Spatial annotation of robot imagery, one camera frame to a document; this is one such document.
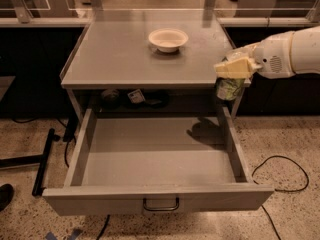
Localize grey cabinet counter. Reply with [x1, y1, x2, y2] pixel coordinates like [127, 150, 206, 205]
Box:
[61, 9, 233, 119]

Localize grey open top drawer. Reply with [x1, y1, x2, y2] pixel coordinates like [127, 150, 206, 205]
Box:
[43, 107, 274, 215]

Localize green soda can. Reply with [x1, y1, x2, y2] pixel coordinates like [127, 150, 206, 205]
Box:
[216, 78, 245, 101]

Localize black bag with white label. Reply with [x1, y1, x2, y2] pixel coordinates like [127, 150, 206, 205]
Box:
[121, 89, 170, 109]

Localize black metal stand base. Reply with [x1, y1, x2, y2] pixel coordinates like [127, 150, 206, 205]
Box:
[0, 128, 60, 197]

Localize blue tape on floor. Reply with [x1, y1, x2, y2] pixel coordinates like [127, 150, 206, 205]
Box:
[44, 228, 83, 240]

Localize dark round object under counter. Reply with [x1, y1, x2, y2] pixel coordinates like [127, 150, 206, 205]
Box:
[100, 89, 120, 109]

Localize black cable under drawer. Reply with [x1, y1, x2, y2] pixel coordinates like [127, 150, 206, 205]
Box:
[95, 214, 111, 240]

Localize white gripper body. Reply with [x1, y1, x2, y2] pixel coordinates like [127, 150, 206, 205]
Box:
[253, 31, 295, 79]

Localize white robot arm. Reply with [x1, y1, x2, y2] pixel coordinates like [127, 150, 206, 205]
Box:
[214, 26, 320, 79]

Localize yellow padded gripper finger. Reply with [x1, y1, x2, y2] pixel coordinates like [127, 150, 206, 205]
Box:
[214, 56, 261, 79]
[225, 43, 258, 61]

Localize black cable left floor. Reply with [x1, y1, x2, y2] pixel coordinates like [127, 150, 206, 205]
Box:
[11, 117, 78, 168]

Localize black shoe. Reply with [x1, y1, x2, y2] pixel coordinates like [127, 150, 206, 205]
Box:
[0, 184, 14, 211]

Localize black drawer handle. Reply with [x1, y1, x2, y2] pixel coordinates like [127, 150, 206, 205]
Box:
[143, 198, 180, 212]

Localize white paper bowl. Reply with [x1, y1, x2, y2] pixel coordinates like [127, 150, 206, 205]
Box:
[148, 28, 189, 53]

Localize black floor cable right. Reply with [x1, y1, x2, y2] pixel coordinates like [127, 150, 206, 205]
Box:
[251, 154, 310, 240]

